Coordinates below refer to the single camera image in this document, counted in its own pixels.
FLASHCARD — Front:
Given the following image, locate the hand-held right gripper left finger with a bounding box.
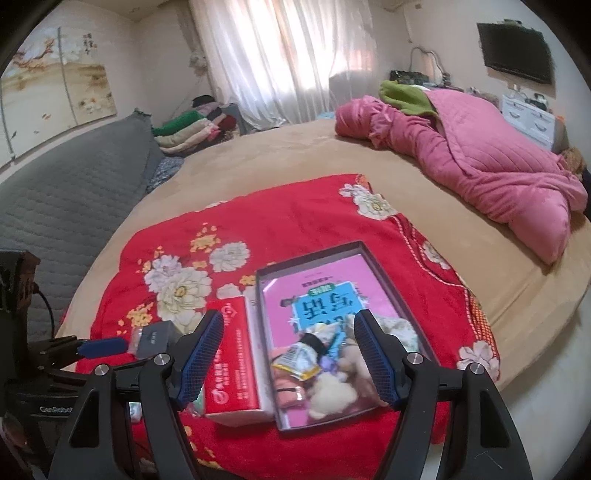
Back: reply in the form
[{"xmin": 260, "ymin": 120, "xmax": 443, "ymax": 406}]
[{"xmin": 48, "ymin": 309, "xmax": 227, "ymax": 480}]

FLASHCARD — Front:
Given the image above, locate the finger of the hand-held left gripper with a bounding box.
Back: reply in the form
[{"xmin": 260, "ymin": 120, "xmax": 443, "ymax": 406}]
[{"xmin": 28, "ymin": 337, "xmax": 131, "ymax": 370}]

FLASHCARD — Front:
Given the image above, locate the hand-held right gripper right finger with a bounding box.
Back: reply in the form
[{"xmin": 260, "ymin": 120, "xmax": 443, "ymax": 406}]
[{"xmin": 353, "ymin": 308, "xmax": 534, "ymax": 480}]

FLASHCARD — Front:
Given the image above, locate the red tissue pack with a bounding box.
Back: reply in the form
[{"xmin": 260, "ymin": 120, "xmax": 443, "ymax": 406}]
[{"xmin": 203, "ymin": 295, "xmax": 278, "ymax": 423}]

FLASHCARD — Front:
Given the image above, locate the white floral cloth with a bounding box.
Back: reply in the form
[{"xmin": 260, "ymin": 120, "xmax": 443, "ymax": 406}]
[{"xmin": 369, "ymin": 314, "xmax": 419, "ymax": 358}]

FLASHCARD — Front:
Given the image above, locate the dark square box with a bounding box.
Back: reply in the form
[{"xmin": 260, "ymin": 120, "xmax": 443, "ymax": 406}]
[{"xmin": 137, "ymin": 322, "xmax": 178, "ymax": 359}]

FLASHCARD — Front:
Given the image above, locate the beige plush toy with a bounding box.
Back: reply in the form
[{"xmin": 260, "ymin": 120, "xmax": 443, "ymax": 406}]
[{"xmin": 307, "ymin": 344, "xmax": 370, "ymax": 418}]

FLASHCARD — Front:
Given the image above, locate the dark shallow tray box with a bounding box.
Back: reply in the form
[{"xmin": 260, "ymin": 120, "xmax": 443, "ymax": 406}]
[{"xmin": 255, "ymin": 240, "xmax": 441, "ymax": 432}]

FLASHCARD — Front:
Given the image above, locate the pink book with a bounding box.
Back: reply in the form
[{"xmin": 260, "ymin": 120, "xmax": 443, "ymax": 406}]
[{"xmin": 262, "ymin": 256, "xmax": 419, "ymax": 418}]

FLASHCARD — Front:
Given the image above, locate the grey quilted headboard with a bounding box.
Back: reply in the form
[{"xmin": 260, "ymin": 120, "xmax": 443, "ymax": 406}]
[{"xmin": 0, "ymin": 108, "xmax": 164, "ymax": 344}]

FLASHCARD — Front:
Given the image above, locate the red floral blanket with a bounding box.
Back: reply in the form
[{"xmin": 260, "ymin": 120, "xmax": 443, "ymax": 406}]
[{"xmin": 76, "ymin": 173, "xmax": 502, "ymax": 472}]

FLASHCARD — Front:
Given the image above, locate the blue patterned cloth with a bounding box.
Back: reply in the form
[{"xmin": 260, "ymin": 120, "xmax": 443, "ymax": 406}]
[{"xmin": 147, "ymin": 156, "xmax": 186, "ymax": 193}]

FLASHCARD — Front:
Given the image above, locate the beige bed sheet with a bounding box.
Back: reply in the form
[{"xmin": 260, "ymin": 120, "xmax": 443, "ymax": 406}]
[{"xmin": 55, "ymin": 117, "xmax": 591, "ymax": 402}]

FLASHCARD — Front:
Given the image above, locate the pink quilt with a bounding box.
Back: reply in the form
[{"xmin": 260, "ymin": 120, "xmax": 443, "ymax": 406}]
[{"xmin": 335, "ymin": 89, "xmax": 588, "ymax": 265}]

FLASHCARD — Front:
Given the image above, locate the stack of folded blankets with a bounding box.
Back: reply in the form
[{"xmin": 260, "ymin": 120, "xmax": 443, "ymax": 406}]
[{"xmin": 152, "ymin": 95, "xmax": 241, "ymax": 155}]

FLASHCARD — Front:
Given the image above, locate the green cloth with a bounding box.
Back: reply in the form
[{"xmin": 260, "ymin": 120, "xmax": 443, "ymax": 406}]
[{"xmin": 379, "ymin": 80, "xmax": 437, "ymax": 117}]

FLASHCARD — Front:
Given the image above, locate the grey chair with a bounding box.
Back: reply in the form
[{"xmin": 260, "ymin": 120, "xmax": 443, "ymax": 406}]
[{"xmin": 329, "ymin": 69, "xmax": 370, "ymax": 118}]

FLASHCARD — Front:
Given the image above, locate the brown plush toy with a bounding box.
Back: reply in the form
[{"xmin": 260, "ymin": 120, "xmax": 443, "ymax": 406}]
[{"xmin": 556, "ymin": 147, "xmax": 588, "ymax": 179}]

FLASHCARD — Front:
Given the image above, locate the white dresser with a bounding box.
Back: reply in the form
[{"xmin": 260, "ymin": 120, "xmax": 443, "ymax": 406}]
[{"xmin": 501, "ymin": 90, "xmax": 557, "ymax": 151}]

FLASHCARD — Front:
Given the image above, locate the white sheer curtain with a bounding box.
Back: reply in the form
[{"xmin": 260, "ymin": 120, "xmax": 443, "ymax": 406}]
[{"xmin": 189, "ymin": 0, "xmax": 375, "ymax": 127}]

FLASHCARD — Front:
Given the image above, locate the black cable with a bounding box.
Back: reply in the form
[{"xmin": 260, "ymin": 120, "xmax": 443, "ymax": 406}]
[{"xmin": 33, "ymin": 285, "xmax": 57, "ymax": 340}]

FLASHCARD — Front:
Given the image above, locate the wall painting with blossoms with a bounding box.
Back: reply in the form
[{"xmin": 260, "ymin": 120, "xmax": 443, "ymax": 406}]
[{"xmin": 0, "ymin": 11, "xmax": 118, "ymax": 160}]

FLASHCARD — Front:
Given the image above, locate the black wall television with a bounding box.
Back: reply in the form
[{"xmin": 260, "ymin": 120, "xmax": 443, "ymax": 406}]
[{"xmin": 477, "ymin": 22, "xmax": 554, "ymax": 85}]

